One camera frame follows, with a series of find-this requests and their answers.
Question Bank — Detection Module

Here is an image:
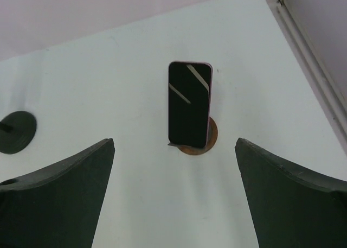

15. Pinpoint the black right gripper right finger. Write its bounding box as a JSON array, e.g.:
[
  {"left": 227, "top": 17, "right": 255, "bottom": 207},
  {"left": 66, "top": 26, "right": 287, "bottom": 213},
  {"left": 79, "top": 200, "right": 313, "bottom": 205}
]
[{"left": 235, "top": 138, "right": 346, "bottom": 247}]

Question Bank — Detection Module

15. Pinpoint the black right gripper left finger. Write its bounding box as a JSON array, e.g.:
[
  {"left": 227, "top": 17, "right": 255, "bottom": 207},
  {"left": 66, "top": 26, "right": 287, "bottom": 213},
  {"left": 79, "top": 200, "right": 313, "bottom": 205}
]
[{"left": 1, "top": 138, "right": 115, "bottom": 247}]

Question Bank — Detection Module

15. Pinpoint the black tripod phone stand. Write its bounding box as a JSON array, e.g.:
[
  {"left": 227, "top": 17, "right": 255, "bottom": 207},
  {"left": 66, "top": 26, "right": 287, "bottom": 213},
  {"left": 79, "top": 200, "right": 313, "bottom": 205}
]
[{"left": 1, "top": 111, "right": 37, "bottom": 155}]

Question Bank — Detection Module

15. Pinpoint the pink phone black screen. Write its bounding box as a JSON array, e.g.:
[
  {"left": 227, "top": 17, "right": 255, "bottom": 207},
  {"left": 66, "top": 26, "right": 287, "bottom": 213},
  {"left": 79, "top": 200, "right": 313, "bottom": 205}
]
[{"left": 168, "top": 61, "right": 213, "bottom": 149}]

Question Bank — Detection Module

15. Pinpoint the white corner frame post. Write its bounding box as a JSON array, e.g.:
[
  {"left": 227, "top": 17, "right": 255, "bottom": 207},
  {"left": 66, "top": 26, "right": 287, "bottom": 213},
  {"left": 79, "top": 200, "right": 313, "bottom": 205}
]
[{"left": 266, "top": 0, "right": 346, "bottom": 147}]

